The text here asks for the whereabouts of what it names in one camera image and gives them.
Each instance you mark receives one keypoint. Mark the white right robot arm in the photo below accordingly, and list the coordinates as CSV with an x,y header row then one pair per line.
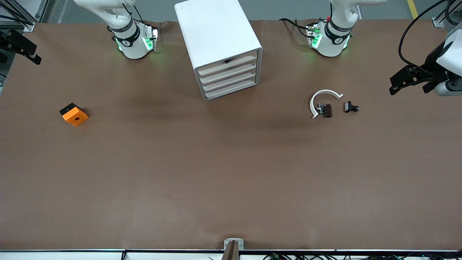
x,y
131,47

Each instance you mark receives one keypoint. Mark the dark brown terminal block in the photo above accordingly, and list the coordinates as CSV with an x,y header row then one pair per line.
x,y
327,110

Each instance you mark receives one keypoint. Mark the brown table cover sheet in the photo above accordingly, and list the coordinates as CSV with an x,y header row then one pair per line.
x,y
216,173

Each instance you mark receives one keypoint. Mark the small black clip part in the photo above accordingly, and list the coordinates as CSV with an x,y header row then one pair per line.
x,y
349,107

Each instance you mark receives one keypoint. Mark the orange and black box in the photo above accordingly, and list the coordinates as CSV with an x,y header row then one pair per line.
x,y
75,116

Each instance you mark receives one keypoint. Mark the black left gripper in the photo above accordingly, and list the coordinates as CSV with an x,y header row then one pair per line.
x,y
432,64

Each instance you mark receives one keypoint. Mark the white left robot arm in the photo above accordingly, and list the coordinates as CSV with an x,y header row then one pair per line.
x,y
334,47

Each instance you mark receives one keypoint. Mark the white curved plastic piece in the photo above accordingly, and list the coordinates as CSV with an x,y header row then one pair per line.
x,y
325,91

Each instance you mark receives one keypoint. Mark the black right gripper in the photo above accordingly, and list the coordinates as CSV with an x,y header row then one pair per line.
x,y
11,40

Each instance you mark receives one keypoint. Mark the white table edge rail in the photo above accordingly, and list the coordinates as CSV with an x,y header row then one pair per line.
x,y
72,255

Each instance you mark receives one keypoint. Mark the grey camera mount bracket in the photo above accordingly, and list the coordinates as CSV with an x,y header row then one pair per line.
x,y
234,241

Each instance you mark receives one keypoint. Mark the brown camera post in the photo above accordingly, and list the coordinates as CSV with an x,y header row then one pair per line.
x,y
231,252

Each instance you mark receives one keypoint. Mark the aluminium frame post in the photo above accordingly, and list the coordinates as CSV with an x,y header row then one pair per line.
x,y
442,20
18,14

